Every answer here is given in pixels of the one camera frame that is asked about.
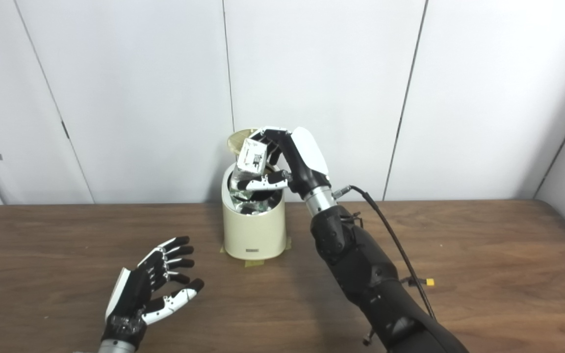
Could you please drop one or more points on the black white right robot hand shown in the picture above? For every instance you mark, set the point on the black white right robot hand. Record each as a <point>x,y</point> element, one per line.
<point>307,162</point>

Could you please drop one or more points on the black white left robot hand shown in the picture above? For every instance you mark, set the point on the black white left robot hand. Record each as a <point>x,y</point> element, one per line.
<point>133,294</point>

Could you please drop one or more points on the white green milk carton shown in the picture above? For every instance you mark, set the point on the white green milk carton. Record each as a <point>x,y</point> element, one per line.
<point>253,157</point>

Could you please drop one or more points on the cream round bin lid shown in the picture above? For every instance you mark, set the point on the cream round bin lid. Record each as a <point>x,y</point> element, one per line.
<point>237,139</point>

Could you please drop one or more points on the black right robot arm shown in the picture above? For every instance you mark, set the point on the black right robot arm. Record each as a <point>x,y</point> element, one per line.
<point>371,274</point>

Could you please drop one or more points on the cream-colored bin body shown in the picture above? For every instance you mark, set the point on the cream-colored bin body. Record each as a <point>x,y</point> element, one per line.
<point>253,230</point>

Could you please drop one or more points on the wide yellow tape piece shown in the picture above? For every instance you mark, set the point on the wide yellow tape piece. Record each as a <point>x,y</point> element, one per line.
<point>254,263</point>

